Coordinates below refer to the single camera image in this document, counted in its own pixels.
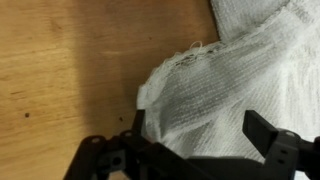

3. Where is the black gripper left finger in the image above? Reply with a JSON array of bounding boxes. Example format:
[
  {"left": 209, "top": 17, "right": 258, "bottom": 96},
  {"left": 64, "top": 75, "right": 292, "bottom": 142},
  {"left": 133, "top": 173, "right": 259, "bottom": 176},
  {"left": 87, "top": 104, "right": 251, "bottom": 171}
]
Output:
[{"left": 63, "top": 110, "right": 207, "bottom": 180}]

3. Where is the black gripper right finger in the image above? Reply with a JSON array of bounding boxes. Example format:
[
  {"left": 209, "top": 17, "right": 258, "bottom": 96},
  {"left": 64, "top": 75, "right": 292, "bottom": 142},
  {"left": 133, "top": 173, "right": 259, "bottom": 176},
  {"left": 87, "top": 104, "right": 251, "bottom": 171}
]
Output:
[{"left": 242, "top": 110, "right": 320, "bottom": 180}]

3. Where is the white cloth towel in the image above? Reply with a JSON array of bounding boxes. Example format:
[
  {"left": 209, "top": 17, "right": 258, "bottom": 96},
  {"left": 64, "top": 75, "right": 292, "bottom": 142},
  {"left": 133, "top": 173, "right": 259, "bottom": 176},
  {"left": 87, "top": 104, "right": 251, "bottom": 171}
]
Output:
[{"left": 137, "top": 0, "right": 320, "bottom": 161}]

